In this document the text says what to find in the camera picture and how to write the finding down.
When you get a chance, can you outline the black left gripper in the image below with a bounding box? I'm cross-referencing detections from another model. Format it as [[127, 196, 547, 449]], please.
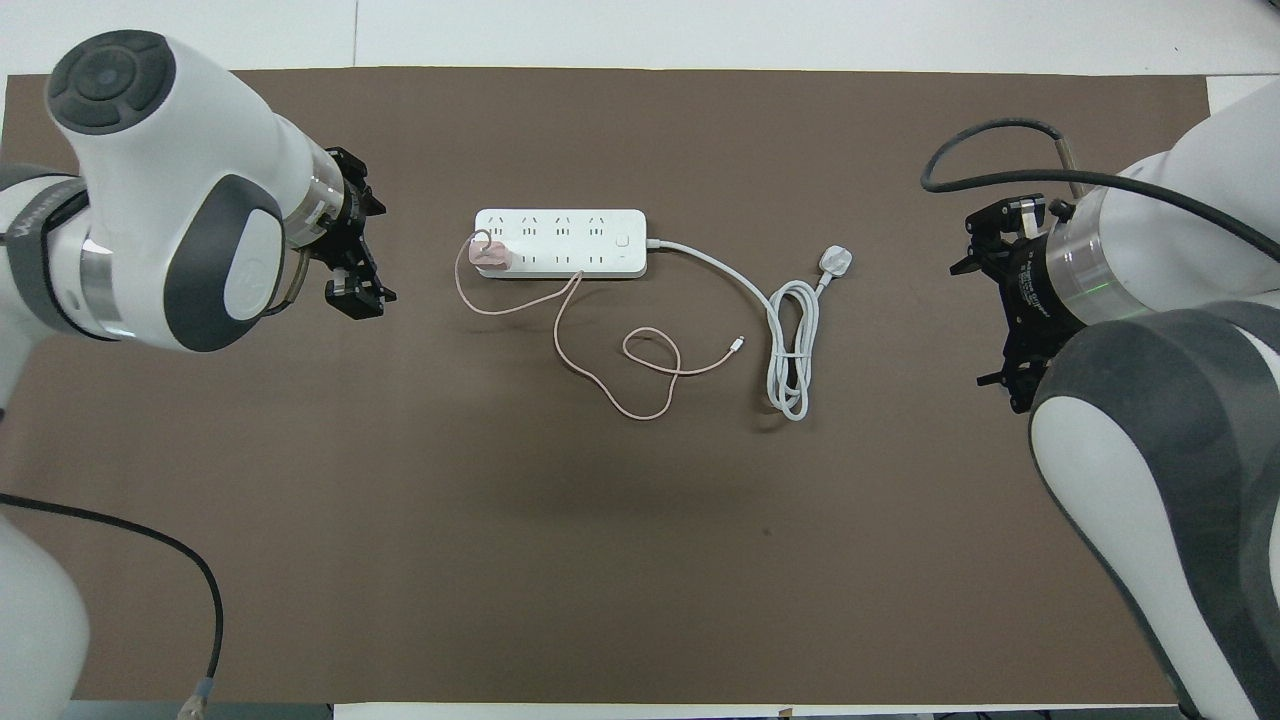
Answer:
[[290, 148, 398, 321]]

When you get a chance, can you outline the white power strip with cord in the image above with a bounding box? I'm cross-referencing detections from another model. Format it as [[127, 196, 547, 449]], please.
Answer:
[[474, 208, 857, 423]]

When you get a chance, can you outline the pink charging cable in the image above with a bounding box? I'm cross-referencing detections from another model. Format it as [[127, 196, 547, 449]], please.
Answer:
[[455, 232, 746, 421]]

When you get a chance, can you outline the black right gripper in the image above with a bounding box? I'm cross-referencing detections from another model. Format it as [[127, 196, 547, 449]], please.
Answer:
[[950, 197, 1076, 413]]

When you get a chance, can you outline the brown table mat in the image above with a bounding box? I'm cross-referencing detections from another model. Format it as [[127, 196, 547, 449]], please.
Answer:
[[0, 67, 1216, 706]]

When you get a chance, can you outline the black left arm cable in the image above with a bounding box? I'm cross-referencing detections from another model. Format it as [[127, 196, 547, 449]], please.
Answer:
[[0, 493, 223, 720]]

